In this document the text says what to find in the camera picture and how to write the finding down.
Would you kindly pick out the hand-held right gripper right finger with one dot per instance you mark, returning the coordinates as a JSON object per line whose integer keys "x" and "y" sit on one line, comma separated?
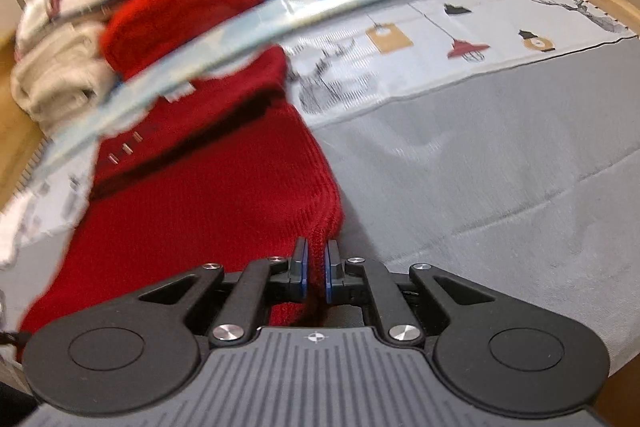
{"x": 330, "y": 277}

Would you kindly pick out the dark red knit sweater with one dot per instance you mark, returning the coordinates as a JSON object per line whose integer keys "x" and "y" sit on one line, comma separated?
{"x": 200, "y": 207}

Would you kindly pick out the cream folded blanket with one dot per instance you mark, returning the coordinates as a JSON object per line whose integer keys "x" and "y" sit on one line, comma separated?
{"x": 55, "y": 72}

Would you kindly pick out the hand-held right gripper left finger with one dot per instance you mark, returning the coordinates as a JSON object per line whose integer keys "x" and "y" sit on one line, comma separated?
{"x": 300, "y": 277}

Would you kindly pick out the grey printed bed sheet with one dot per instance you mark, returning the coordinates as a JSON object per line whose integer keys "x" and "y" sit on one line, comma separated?
{"x": 475, "y": 157}

